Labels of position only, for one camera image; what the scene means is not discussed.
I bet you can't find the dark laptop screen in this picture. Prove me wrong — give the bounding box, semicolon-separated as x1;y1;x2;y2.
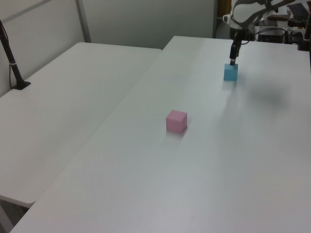
286;2;309;18

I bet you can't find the dark electronics box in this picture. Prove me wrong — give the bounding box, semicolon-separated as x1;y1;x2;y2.
258;28;285;44

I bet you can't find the black clamp stand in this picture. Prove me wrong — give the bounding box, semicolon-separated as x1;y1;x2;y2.
296;20;311;52

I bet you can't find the pink cube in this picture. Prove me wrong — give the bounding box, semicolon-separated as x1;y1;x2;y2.
165;109;188;133

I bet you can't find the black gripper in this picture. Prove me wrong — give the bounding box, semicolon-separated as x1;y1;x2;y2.
229;29;245;67

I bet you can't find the blue cube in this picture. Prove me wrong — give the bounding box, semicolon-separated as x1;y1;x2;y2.
223;63;239;82

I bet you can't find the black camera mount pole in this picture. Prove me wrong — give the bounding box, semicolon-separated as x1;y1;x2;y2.
0;19;32;91

